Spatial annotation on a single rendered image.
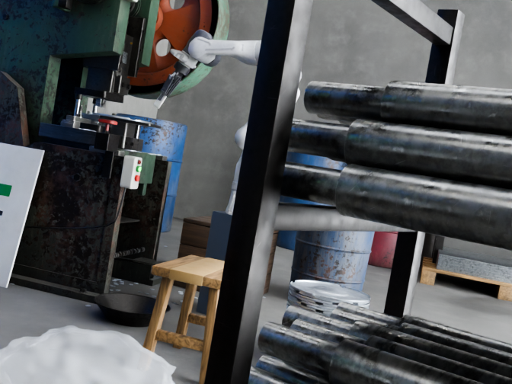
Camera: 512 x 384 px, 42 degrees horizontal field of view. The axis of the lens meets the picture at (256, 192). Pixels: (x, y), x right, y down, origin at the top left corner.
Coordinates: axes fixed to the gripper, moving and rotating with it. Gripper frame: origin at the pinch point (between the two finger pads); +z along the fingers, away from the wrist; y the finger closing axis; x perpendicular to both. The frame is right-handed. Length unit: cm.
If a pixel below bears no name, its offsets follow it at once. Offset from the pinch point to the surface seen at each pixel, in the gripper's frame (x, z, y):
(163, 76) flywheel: 14.3, -8.2, 23.5
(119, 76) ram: 17.3, 0.5, -14.3
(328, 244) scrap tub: -103, 12, 37
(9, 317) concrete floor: -30, 85, -85
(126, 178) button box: -21, 30, -38
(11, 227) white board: 7, 76, -44
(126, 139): -1.8, 22.1, -12.6
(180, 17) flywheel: 25, -37, 27
